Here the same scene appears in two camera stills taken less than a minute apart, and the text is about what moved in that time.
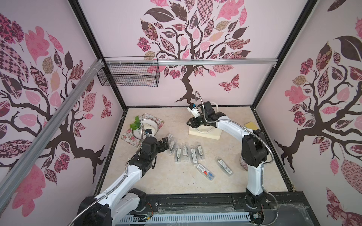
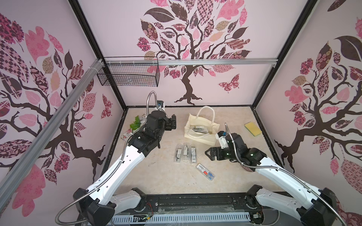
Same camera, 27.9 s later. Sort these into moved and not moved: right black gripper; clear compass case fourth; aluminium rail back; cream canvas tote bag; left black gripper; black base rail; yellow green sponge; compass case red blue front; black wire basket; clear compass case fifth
Moved: cream canvas tote bag; right black gripper; left black gripper
Not moved: black wire basket; yellow green sponge; aluminium rail back; black base rail; compass case red blue front; clear compass case fifth; clear compass case fourth
